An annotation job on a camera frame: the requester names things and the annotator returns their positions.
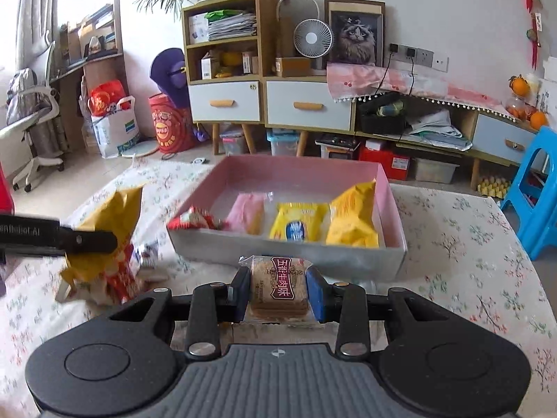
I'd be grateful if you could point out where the floral tablecloth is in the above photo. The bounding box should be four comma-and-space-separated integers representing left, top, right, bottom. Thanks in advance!
1, 160, 556, 417

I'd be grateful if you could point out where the white office chair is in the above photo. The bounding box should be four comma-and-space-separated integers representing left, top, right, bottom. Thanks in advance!
1, 68, 65, 193

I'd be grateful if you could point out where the framed cat picture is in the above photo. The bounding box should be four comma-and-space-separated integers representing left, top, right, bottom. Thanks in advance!
324, 0, 386, 67

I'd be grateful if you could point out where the pink wafer snack packet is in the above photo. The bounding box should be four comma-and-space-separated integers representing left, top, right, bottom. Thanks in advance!
225, 193, 267, 236

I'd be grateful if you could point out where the orange fruit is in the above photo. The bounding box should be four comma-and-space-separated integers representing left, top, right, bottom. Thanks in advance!
509, 75, 531, 99

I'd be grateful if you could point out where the blue plastic stool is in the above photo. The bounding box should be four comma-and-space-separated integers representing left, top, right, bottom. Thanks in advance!
500, 126, 556, 261

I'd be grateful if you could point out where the small yellow snack packet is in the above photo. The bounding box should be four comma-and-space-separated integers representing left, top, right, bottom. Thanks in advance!
269, 203, 329, 242

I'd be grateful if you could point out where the red storage box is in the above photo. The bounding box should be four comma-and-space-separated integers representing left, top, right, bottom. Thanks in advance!
358, 145, 411, 181

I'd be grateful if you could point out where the yellow pillow snack packet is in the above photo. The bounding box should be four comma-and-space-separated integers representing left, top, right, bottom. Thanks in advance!
61, 187, 142, 285

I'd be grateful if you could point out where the red cylindrical gift bag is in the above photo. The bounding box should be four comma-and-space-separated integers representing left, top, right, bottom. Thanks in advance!
148, 93, 197, 154

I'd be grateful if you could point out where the purple plush toy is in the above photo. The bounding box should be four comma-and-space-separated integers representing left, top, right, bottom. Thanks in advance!
149, 47, 210, 143

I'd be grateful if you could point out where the red strawberry snack packet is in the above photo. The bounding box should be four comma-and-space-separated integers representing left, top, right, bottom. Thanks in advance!
166, 206, 225, 230

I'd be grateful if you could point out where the white desk fan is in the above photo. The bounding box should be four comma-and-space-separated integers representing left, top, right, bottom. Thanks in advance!
293, 18, 334, 76

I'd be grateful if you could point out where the white shopping bag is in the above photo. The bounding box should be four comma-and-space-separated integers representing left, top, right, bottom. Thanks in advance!
92, 96, 141, 158

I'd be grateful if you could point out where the red and white snack packet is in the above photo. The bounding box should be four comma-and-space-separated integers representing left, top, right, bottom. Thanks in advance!
55, 243, 142, 306

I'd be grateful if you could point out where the pink and silver cardboard box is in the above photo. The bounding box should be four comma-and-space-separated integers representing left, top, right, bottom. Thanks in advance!
167, 155, 407, 282

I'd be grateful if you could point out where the pink floral cabinet cloth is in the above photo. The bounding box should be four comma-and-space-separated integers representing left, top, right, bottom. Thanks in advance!
326, 62, 518, 123

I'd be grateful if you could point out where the brown biscuit clear packet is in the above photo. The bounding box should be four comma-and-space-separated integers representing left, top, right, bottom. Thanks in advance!
240, 256, 313, 321

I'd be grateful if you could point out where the wooden cabinet with drawers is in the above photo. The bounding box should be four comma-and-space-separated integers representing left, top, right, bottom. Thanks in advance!
181, 0, 355, 157

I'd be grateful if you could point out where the large yellow sandwich cake packet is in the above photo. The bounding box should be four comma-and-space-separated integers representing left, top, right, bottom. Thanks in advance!
326, 180, 379, 248

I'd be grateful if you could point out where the low wooden tv console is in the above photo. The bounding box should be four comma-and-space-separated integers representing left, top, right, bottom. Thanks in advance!
352, 92, 537, 189

